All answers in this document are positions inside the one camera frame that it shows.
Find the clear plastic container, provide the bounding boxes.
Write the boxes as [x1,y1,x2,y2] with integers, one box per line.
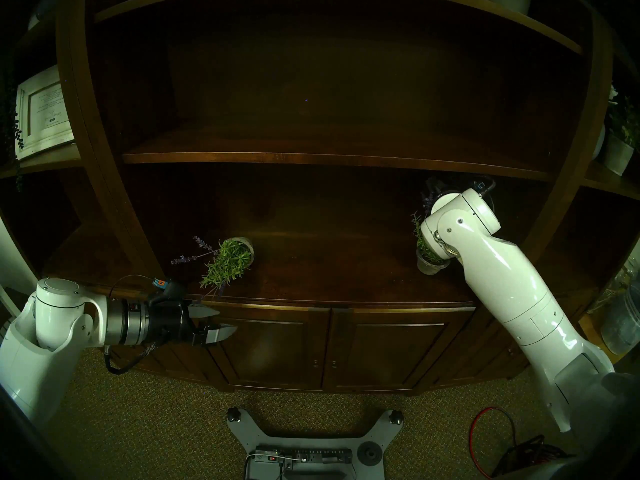
[587,264,640,355]

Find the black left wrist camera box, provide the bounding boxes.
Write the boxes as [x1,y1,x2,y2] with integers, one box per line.
[148,279,187,304]

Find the dark wooden bookshelf cabinet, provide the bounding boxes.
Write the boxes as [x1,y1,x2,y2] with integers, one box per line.
[0,0,640,397]

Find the thin gray wire loop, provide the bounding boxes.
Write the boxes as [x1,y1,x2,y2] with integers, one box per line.
[107,274,153,297]

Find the white framed certificate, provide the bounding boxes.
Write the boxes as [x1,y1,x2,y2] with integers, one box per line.
[15,64,77,161]

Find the wooden cabinet door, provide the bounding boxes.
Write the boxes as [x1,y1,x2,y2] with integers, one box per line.
[322,308,476,392]
[207,306,331,392]

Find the red cable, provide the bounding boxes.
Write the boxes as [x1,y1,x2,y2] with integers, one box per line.
[470,406,518,480]

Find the fake lavender plant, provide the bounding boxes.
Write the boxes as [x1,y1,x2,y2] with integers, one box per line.
[410,186,451,276]
[170,235,257,299]

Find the dark hanging bead plant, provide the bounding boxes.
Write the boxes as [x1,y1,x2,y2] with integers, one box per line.
[2,69,25,192]

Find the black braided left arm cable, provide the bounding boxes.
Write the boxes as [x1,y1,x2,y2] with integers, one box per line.
[102,331,168,375]

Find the gray robot base plate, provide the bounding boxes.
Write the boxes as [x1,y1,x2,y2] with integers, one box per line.
[226,408,405,480]

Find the gray robot column base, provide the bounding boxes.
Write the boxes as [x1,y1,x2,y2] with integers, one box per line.
[245,454,358,480]

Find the black power strip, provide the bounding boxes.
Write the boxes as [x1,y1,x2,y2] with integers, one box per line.
[255,446,353,466]

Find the green plant in white pot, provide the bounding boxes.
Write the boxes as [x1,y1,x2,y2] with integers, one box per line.
[599,84,640,177]

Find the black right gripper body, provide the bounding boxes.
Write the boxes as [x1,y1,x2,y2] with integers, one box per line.
[427,176,473,197]

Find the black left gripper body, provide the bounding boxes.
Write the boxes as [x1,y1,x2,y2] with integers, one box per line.
[148,299,195,346]

